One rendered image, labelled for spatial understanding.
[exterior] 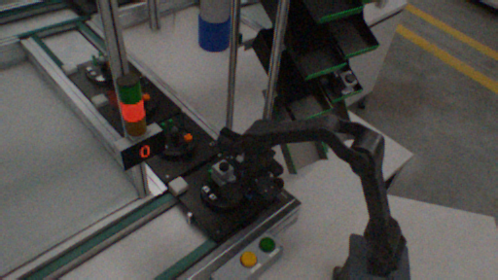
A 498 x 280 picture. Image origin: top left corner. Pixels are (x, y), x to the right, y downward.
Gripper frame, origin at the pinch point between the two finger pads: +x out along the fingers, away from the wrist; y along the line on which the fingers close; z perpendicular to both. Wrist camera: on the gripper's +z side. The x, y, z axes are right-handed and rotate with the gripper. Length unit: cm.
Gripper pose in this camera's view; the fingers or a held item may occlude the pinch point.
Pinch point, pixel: (250, 192)
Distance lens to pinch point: 109.2
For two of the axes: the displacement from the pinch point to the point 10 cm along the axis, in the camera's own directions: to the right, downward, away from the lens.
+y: 7.6, -4.3, 4.9
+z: 6.5, 5.8, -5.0
